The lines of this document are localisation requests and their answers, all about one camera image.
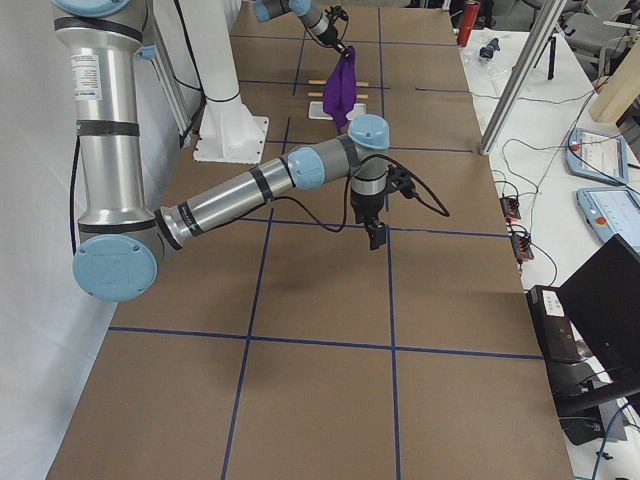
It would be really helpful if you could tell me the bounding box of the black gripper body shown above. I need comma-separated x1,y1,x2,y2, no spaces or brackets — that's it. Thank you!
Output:
350,192,385,225
316,27,345,50

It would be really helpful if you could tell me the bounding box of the purple microfiber towel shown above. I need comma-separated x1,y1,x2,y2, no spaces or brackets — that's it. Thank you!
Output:
322,46,357,132

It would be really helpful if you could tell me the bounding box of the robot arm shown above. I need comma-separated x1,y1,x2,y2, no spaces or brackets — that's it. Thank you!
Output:
251,0,355,59
53,1,390,302

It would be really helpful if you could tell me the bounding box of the wooden rack rod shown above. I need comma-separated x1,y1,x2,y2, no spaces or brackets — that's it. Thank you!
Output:
307,91,369,100
308,79,370,88

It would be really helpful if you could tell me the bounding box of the white towel rack base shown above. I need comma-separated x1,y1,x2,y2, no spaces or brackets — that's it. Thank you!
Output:
307,100,367,121

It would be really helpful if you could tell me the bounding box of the black usb hub orange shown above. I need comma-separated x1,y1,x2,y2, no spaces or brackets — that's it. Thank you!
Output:
498,180,521,223

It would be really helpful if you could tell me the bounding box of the red cylinder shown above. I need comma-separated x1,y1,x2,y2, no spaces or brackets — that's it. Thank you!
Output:
456,0,481,48

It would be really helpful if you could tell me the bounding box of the clear plastic wrap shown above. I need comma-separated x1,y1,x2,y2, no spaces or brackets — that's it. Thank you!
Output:
460,30,513,80

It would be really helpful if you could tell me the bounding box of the dark blue folded cloth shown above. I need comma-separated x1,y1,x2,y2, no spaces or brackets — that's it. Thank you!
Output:
479,37,500,61

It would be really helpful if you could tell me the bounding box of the black box with label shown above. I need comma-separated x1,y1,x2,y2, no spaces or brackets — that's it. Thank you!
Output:
526,285,586,364

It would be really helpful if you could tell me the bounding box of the black pen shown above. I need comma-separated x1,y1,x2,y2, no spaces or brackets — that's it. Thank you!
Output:
547,35,556,81

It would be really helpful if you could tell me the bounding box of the far teach pendant tablet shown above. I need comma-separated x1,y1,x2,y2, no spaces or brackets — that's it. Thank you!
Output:
566,128,629,185

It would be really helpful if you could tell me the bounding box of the teach pendant tablet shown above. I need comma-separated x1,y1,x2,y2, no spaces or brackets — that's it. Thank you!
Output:
566,128,629,185
576,187,640,252

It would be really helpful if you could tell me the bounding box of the near teach pendant tablet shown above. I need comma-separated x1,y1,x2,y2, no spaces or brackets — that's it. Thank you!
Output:
576,187,640,252

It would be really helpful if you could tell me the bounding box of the black monitor stand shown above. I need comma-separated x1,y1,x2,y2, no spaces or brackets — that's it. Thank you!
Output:
546,361,639,446

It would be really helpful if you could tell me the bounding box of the wooden block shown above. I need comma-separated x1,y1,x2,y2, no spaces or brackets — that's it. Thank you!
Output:
589,43,640,123

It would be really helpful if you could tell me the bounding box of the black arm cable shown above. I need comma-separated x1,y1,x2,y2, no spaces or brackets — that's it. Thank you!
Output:
269,153,451,235

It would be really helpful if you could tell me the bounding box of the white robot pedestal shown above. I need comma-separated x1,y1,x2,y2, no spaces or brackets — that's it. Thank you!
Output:
179,1,269,165

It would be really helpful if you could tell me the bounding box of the aluminium frame post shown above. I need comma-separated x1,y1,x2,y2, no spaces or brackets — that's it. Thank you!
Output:
479,0,567,155

